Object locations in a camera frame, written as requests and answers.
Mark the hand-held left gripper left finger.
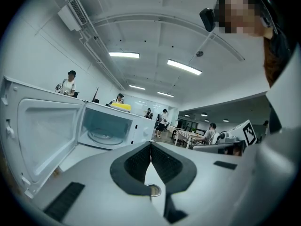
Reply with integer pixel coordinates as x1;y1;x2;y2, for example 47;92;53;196
32;141;165;226

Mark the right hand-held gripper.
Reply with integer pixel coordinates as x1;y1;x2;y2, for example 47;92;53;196
192;119;258;157

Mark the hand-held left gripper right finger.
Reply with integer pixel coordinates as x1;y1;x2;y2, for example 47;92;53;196
151;141;242;226

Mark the clear glass plate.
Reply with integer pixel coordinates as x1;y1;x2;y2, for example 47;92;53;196
87;128;125;146

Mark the table with patterned cloth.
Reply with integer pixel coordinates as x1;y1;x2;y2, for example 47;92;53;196
175;129;205;148

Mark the white microwave oven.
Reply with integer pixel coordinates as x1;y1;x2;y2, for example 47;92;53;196
0;76;156;199

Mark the yellow corn cob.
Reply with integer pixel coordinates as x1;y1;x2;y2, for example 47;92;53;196
111;102;132;110

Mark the person's head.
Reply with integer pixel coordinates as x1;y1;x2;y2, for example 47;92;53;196
215;0;278;39

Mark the white air conditioner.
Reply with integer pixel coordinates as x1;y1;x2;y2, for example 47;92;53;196
57;0;89;32

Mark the round table cable grommet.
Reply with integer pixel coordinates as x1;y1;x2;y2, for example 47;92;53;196
145;184;162;197

